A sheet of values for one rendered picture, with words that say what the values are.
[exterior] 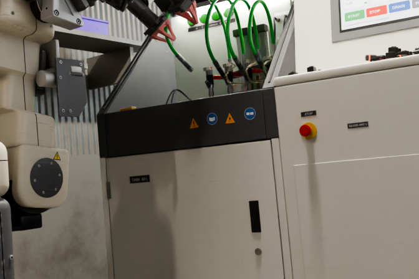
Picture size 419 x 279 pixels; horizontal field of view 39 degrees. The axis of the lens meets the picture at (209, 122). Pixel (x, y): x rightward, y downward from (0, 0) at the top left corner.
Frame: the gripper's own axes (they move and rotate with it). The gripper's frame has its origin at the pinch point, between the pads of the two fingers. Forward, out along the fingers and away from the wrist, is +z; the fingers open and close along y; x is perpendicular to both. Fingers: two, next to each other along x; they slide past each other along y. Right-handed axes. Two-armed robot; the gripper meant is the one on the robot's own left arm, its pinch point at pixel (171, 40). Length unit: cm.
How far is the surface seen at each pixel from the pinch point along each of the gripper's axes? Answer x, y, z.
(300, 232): 45, -30, 65
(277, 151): 28, -31, 45
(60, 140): -29, 193, 1
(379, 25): -23, -52, 46
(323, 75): 10, -50, 38
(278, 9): -46, -5, 25
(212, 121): 25.4, -15.1, 26.2
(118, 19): -136, 197, -26
